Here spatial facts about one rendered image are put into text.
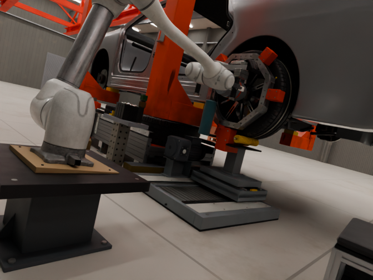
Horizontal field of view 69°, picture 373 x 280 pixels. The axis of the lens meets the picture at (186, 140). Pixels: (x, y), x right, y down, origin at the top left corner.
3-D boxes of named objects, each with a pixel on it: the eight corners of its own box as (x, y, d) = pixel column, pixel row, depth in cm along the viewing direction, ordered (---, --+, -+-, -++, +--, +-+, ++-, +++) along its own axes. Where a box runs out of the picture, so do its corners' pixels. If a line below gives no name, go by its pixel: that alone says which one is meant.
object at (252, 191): (265, 201, 212) (268, 189, 211) (236, 203, 188) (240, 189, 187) (218, 180, 249) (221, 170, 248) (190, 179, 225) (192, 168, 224)
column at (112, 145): (119, 175, 217) (131, 124, 213) (107, 175, 210) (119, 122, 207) (114, 171, 224) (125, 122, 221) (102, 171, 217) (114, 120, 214)
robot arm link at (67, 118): (50, 146, 93) (66, 83, 92) (34, 135, 105) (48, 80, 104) (94, 151, 104) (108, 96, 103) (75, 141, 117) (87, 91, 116)
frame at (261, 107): (261, 134, 185) (282, 55, 181) (256, 133, 181) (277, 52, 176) (206, 121, 225) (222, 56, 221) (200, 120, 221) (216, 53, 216)
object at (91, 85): (117, 104, 396) (122, 81, 393) (82, 96, 361) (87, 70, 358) (112, 103, 409) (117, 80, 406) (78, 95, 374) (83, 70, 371)
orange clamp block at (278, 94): (271, 101, 184) (282, 102, 177) (264, 98, 179) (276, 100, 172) (273, 90, 183) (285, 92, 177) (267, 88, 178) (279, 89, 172)
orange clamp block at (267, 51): (268, 66, 188) (278, 55, 184) (262, 63, 183) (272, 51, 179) (263, 60, 192) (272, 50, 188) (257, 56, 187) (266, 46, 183)
